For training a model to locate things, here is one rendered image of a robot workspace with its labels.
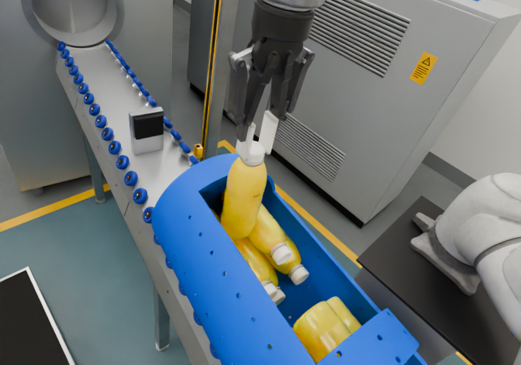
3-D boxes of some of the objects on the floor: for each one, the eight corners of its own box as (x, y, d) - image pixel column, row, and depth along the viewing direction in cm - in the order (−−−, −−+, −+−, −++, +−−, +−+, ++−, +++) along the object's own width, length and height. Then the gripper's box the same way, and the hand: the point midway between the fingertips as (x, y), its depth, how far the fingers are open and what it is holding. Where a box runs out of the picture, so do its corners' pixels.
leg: (165, 335, 153) (167, 264, 112) (170, 347, 150) (174, 277, 109) (153, 342, 150) (150, 271, 109) (158, 354, 147) (156, 285, 106)
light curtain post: (199, 235, 198) (246, -140, 87) (204, 242, 195) (258, -138, 84) (190, 239, 195) (226, -147, 84) (194, 246, 192) (238, -144, 81)
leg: (104, 196, 206) (89, 112, 165) (107, 202, 203) (92, 118, 162) (94, 198, 203) (77, 115, 162) (97, 204, 200) (80, 121, 159)
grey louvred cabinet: (226, 78, 356) (249, -85, 261) (393, 202, 258) (526, 12, 163) (184, 88, 323) (192, -95, 229) (357, 233, 225) (497, 18, 131)
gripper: (315, -8, 45) (278, 130, 61) (209, -13, 37) (197, 150, 52) (353, 11, 41) (303, 154, 57) (245, 11, 32) (220, 180, 48)
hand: (256, 136), depth 52 cm, fingers closed on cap, 4 cm apart
